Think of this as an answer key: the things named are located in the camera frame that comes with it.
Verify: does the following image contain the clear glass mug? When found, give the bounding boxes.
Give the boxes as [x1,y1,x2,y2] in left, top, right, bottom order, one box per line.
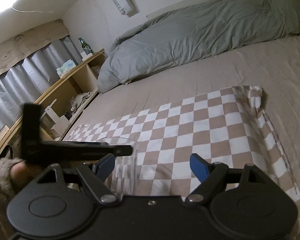
[98,137,138,200]

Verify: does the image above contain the small wooden stand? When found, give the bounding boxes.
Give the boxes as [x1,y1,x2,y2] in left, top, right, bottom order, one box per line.
[40,99,70,139]

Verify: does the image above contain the tissue pack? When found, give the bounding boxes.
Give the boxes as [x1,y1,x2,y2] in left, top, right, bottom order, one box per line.
[56,60,76,78]

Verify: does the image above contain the fuzzy grey sleeve forearm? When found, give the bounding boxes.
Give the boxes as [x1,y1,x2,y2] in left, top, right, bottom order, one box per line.
[0,158,22,238]

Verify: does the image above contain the brown white checkered cloth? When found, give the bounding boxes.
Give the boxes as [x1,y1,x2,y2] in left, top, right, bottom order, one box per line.
[66,86,300,235]

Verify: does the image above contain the long wooden side shelf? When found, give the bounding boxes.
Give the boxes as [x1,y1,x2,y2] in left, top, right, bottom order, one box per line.
[0,49,108,163]

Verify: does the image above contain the grey duvet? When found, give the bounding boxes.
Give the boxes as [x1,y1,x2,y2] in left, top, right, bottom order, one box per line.
[97,0,300,93]

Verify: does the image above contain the white charging cable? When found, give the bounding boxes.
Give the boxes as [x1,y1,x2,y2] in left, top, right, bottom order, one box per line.
[11,6,55,14]

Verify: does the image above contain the grey curtain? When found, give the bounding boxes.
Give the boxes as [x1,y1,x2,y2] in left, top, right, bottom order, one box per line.
[0,36,82,130]

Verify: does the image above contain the beige cartoon valance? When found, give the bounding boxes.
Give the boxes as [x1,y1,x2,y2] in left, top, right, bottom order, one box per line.
[0,20,69,75]

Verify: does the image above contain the person's hand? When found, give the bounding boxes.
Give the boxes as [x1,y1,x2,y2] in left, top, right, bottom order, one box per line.
[10,161,43,193]

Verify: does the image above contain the green glass bottle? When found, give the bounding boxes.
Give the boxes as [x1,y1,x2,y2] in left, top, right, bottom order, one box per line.
[78,37,94,55]

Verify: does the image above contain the beige bed sheet mattress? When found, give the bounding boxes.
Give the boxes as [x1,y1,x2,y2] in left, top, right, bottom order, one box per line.
[67,35,300,191]

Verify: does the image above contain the crumpled cloth on shelf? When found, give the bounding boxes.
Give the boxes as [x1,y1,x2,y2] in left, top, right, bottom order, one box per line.
[70,92,91,113]

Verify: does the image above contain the small white box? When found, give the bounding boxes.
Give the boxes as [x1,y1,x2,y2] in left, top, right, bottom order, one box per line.
[81,51,93,61]

